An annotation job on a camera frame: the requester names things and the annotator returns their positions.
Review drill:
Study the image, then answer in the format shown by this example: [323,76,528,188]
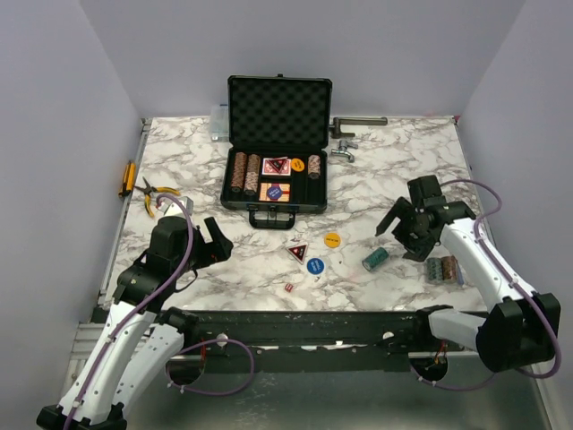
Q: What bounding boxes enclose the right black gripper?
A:
[378,196,437,262]

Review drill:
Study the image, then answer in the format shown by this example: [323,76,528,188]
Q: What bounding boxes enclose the brown red chip stack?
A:
[440,255,458,283]

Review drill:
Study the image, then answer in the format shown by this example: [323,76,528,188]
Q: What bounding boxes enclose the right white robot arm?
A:
[376,175,562,379]

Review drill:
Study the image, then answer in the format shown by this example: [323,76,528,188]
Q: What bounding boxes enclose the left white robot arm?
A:
[37,215,233,429]

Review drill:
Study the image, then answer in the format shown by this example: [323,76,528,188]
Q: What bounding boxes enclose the black poker set case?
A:
[220,74,332,230]

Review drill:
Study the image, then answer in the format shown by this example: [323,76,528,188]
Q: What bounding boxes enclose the grey green chip stack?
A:
[425,257,443,284]

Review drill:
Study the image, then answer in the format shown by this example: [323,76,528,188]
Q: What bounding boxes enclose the brown chip stack far left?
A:
[230,152,248,193]

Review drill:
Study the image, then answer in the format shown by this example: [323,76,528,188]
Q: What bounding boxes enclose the blue round button in case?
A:
[266,185,283,201]

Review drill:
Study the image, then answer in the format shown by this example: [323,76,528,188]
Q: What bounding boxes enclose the blue pen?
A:
[457,269,465,286]

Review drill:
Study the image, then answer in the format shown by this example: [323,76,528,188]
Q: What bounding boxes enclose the yellow round button on table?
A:
[324,232,341,248]

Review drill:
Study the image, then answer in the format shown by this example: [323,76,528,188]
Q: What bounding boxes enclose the orange playing card deck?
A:
[259,182,291,202]

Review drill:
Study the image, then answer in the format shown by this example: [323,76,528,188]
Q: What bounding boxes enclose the black red triangle on table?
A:
[286,243,308,264]

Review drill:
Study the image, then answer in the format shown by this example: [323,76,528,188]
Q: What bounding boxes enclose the black red triangle button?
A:
[269,158,289,175]

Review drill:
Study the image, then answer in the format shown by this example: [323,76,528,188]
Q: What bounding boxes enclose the red playing card deck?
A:
[261,157,291,176]

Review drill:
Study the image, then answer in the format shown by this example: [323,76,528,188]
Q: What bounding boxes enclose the orange black utility knife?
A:
[117,160,136,198]

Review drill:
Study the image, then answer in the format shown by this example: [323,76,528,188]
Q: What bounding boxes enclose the blue round button on table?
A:
[306,258,325,275]

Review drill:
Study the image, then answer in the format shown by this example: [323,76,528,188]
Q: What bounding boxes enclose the yellow big blind button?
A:
[290,158,305,173]

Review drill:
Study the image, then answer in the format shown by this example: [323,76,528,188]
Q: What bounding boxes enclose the silver metal tap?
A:
[331,139,358,163]

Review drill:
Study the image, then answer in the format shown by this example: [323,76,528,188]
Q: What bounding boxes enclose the clear plastic organizer box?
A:
[210,104,229,142]

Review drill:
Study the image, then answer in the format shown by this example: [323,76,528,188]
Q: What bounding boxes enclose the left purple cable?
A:
[62,193,256,430]

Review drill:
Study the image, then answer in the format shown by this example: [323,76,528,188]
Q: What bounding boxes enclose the purple cable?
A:
[409,178,564,392]
[62,193,256,430]

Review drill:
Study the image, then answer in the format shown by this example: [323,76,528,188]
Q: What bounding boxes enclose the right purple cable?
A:
[409,178,564,392]

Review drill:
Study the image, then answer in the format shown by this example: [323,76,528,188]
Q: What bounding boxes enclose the yellow handled pliers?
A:
[134,177,180,219]

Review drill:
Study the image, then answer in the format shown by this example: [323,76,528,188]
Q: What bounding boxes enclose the grey metal door handle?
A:
[329,116,389,139]

